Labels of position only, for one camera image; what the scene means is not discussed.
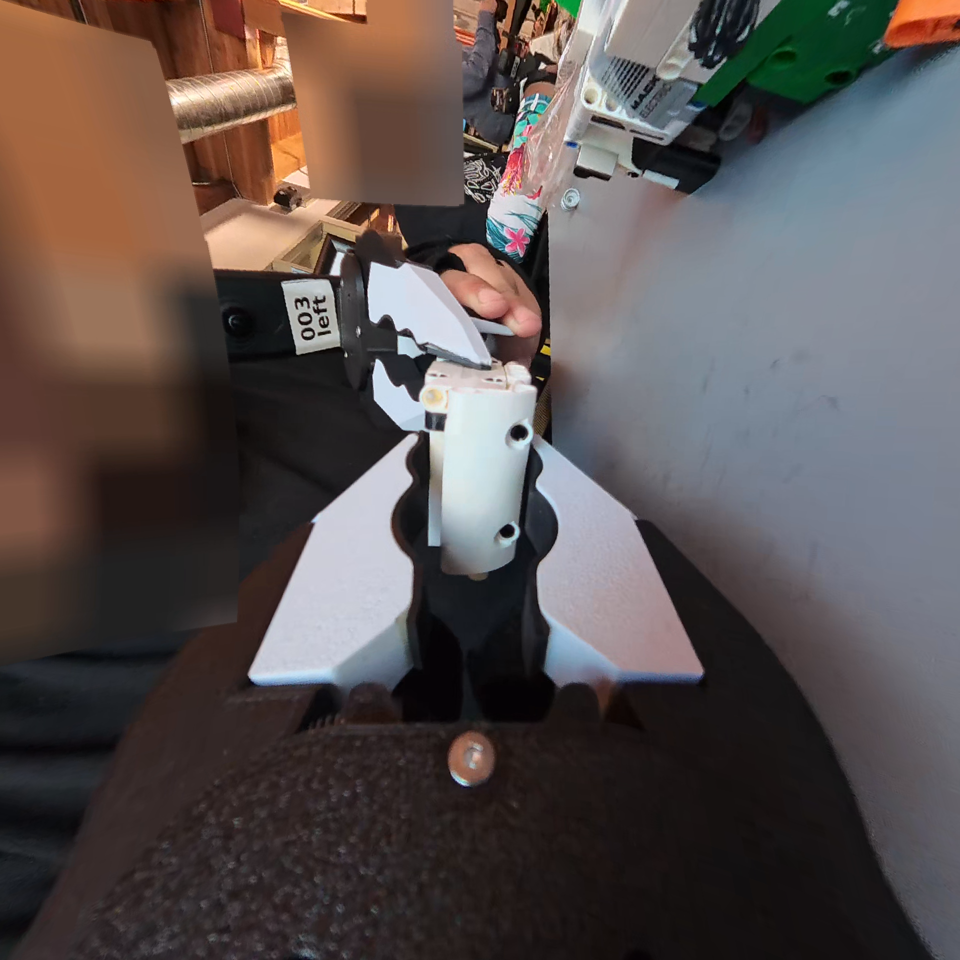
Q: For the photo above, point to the white lego subassembly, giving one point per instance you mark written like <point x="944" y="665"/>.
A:
<point x="480" y="465"/>

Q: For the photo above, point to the lego truck model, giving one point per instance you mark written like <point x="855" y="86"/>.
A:
<point x="652" y="97"/>

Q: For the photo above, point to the person's left hand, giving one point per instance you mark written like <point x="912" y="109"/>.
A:
<point x="495" y="296"/>

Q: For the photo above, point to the silver air duct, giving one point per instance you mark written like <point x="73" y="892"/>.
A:
<point x="225" y="101"/>

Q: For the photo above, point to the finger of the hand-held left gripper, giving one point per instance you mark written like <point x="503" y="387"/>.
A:
<point x="427" y="300"/>
<point x="394" y="382"/>

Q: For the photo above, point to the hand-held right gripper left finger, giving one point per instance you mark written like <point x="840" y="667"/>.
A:
<point x="337" y="600"/>

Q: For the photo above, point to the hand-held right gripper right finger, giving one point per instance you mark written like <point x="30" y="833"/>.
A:
<point x="615" y="600"/>

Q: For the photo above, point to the small clear round lego piece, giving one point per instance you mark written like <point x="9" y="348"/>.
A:
<point x="571" y="198"/>

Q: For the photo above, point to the clear plastic bag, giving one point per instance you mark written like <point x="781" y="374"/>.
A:
<point x="562" y="112"/>

